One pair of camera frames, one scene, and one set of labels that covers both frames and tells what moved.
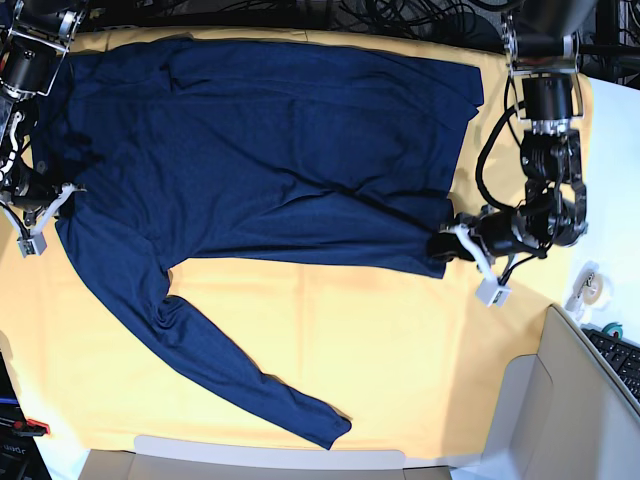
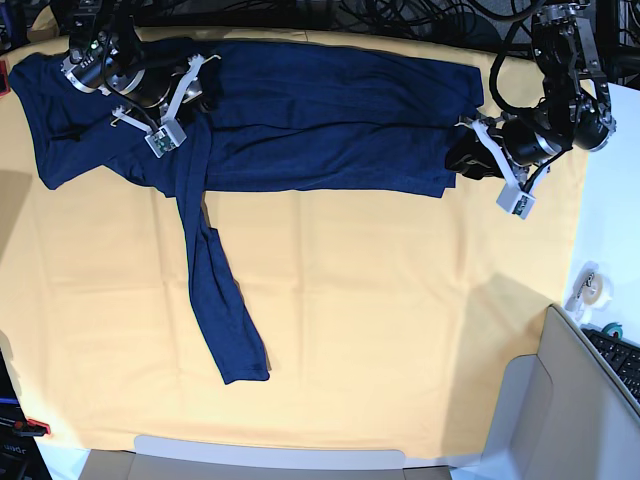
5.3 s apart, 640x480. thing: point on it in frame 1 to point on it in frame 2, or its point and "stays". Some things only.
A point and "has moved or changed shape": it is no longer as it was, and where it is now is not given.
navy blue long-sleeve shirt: [190, 150] has moved or changed shape
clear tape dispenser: [592, 291] stays
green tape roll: [613, 326] stays
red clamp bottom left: [31, 427] stays
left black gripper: [35, 186] to [160, 95]
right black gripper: [508, 231] to [518, 143]
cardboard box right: [562, 413] stays
